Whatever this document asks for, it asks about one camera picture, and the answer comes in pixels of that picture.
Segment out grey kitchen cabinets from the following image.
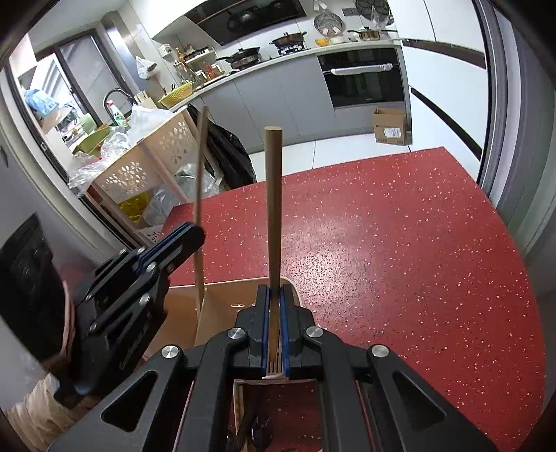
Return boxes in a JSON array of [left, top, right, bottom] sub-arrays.
[[191, 54, 336, 158]]

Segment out green plastic tub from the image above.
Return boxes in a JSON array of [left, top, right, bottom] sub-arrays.
[[73, 112, 110, 154]]

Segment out black wok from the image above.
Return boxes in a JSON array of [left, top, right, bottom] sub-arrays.
[[215, 47, 262, 70]]

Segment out clear plastic bags pile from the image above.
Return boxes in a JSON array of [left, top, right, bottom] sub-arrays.
[[66, 105, 175, 197]]

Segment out black spoon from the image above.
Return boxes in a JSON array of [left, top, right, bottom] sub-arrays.
[[235, 412, 273, 452]]

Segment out spice rack with bottles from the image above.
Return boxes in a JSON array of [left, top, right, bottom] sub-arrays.
[[173, 45, 227, 86]]

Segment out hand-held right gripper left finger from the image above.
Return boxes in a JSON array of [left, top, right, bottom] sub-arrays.
[[48, 285, 270, 452]]

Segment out beige perforated storage cart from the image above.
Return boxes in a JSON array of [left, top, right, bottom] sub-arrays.
[[86, 108, 220, 249]]

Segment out yellow packet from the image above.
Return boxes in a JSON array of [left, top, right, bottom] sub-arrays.
[[116, 195, 152, 227]]

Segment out black speckled board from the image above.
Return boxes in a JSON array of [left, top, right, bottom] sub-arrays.
[[0, 212, 67, 362]]

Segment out brown cardboard box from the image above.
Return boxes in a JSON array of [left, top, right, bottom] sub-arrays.
[[372, 107, 409, 147]]

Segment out black range hood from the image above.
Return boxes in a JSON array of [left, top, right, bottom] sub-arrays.
[[184, 0, 307, 47]]

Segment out white tall cabinet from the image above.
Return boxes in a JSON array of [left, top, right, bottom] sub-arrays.
[[399, 0, 486, 162]]

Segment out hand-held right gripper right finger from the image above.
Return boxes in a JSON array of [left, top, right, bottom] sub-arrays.
[[280, 284, 497, 452]]

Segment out green woven basket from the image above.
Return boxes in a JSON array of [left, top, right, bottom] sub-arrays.
[[157, 82, 194, 109]]

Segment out dish soap bottle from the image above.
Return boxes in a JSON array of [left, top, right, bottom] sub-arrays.
[[106, 100, 129, 128]]

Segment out brown wooden chopstick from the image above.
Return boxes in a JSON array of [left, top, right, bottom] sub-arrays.
[[193, 105, 210, 314], [264, 126, 283, 375]]

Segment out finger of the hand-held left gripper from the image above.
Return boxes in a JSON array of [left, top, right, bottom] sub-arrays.
[[92, 221, 195, 284], [77, 224, 206, 336]]

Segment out black round rack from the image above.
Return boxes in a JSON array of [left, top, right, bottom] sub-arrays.
[[355, 0, 390, 19]]

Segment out black bag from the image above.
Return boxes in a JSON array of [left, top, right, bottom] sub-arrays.
[[188, 103, 255, 191]]

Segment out round metal steamer tray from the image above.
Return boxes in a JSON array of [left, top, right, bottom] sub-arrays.
[[313, 13, 346, 38]]

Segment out beige plastic utensil holder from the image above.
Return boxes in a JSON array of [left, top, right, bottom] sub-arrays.
[[145, 276, 323, 452]]

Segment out black kitchen faucet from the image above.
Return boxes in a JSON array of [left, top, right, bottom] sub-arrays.
[[103, 89, 138, 114]]

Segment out blue bag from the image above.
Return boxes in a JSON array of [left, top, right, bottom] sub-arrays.
[[23, 89, 60, 119]]

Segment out white hanging plastic bag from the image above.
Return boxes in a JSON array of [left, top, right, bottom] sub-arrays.
[[135, 56, 158, 81]]

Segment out dark framed sliding door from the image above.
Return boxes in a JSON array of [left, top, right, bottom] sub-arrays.
[[8, 34, 133, 185]]

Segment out copper wok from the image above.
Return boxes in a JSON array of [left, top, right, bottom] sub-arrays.
[[269, 31, 308, 49]]

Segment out pink stool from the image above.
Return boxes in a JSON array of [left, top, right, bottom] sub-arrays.
[[61, 277, 79, 350]]

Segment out open cardboard box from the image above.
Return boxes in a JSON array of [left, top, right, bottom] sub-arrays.
[[38, 106, 73, 132]]

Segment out beige cloth bag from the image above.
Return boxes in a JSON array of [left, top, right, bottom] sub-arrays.
[[6, 373, 90, 441]]

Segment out black built-in oven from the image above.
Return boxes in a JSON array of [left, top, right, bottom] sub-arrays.
[[317, 47, 406, 110]]

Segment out steel saucepan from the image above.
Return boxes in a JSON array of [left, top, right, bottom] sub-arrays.
[[346, 26, 383, 42]]

